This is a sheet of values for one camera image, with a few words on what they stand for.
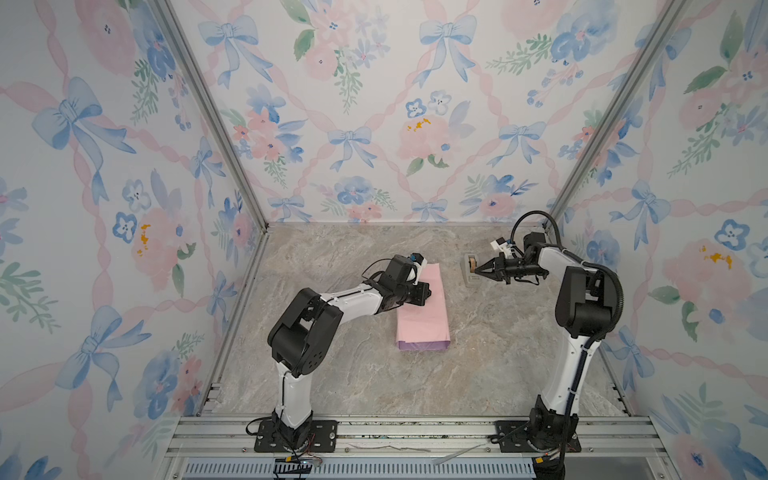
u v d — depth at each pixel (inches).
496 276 35.9
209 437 29.6
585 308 22.8
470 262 40.7
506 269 35.2
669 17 27.2
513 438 28.8
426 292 35.5
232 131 37.0
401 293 31.4
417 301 32.3
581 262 24.8
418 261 33.7
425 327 33.8
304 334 19.4
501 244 37.5
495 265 35.8
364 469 27.7
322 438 29.2
